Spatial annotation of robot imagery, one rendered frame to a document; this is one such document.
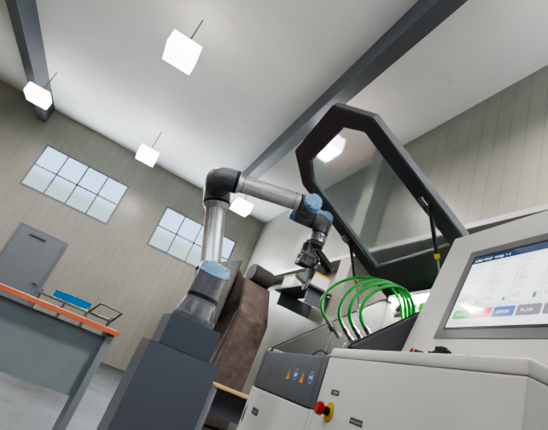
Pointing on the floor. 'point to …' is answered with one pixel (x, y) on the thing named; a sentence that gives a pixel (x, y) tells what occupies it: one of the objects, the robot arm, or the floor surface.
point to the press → (239, 328)
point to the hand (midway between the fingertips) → (305, 287)
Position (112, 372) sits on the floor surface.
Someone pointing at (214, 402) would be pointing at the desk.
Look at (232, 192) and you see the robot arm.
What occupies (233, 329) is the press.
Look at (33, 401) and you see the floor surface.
